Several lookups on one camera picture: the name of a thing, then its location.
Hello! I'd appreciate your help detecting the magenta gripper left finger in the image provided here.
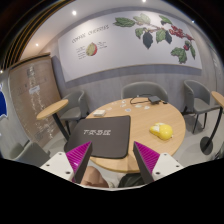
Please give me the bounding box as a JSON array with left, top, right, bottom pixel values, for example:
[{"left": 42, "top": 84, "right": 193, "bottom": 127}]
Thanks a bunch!
[{"left": 66, "top": 142, "right": 92, "bottom": 184}]

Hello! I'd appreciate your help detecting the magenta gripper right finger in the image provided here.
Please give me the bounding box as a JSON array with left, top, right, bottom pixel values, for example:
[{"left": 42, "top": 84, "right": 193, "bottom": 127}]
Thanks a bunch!
[{"left": 133, "top": 142, "right": 160, "bottom": 184}]

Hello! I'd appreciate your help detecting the yellow computer mouse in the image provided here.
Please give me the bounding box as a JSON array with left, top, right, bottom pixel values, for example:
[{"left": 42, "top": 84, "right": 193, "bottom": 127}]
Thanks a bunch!
[{"left": 149, "top": 123, "right": 173, "bottom": 140}]

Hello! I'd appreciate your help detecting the dark grey mouse pad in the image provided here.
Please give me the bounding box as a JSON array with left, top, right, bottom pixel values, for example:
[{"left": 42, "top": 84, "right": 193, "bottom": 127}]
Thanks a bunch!
[{"left": 65, "top": 116, "right": 131, "bottom": 159}]

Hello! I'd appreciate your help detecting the round wooden table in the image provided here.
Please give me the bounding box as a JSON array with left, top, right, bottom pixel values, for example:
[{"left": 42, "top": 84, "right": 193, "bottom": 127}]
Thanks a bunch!
[{"left": 90, "top": 98, "right": 186, "bottom": 173}]

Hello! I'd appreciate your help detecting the grey chair front left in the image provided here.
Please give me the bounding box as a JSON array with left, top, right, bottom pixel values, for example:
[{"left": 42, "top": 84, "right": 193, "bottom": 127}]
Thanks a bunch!
[{"left": 9, "top": 142, "right": 50, "bottom": 167}]

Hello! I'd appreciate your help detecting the grey chair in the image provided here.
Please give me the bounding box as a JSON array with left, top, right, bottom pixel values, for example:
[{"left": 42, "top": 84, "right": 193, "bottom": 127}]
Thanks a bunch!
[
  {"left": 181, "top": 79, "right": 222, "bottom": 135},
  {"left": 9, "top": 142, "right": 50, "bottom": 167},
  {"left": 121, "top": 81, "right": 168, "bottom": 101},
  {"left": 58, "top": 90, "right": 89, "bottom": 130}
]

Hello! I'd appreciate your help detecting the grey chair back left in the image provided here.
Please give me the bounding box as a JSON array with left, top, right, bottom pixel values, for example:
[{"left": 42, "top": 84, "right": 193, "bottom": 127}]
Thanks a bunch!
[{"left": 58, "top": 90, "right": 89, "bottom": 130}]

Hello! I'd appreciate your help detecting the white small box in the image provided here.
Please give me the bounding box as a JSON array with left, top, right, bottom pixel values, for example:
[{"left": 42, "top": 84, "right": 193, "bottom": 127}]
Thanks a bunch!
[{"left": 93, "top": 110, "right": 106, "bottom": 117}]

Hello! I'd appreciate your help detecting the small round side table left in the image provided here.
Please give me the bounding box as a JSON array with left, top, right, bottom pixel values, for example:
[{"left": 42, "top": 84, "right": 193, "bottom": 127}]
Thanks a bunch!
[{"left": 36, "top": 99, "right": 69, "bottom": 140}]

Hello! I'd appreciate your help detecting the small round side table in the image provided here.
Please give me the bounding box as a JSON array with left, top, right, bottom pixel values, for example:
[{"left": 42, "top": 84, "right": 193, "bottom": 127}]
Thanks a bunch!
[
  {"left": 199, "top": 90, "right": 224, "bottom": 156},
  {"left": 36, "top": 99, "right": 69, "bottom": 140}
]

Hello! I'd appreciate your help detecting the black power adapter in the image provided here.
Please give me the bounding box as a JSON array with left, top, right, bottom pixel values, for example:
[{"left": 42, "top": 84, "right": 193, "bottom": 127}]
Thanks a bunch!
[{"left": 148, "top": 96, "right": 161, "bottom": 103}]

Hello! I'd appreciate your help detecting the small round side table right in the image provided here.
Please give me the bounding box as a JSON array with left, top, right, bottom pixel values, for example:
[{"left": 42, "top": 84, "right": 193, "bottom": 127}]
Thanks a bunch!
[{"left": 199, "top": 90, "right": 224, "bottom": 156}]

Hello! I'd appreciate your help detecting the grey chair back middle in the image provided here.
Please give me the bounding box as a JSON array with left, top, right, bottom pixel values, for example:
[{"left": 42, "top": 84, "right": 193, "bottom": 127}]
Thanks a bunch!
[{"left": 121, "top": 81, "right": 168, "bottom": 101}]

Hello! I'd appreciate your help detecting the grey chair right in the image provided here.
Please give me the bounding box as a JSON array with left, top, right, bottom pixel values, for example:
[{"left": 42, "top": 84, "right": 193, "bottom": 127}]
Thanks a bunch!
[{"left": 181, "top": 79, "right": 222, "bottom": 135}]

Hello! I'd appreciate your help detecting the wooden notice board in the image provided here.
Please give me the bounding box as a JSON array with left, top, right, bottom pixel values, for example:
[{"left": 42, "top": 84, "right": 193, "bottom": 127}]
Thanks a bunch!
[{"left": 9, "top": 54, "right": 61, "bottom": 147}]

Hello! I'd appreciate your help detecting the black cable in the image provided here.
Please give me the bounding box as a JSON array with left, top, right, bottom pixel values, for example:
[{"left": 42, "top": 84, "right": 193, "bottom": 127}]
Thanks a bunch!
[{"left": 129, "top": 94, "right": 169, "bottom": 106}]

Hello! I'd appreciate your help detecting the coffee cherries wall poster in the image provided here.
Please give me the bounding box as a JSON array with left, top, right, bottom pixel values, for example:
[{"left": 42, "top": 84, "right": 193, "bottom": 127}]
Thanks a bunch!
[{"left": 58, "top": 11, "right": 202, "bottom": 82}]

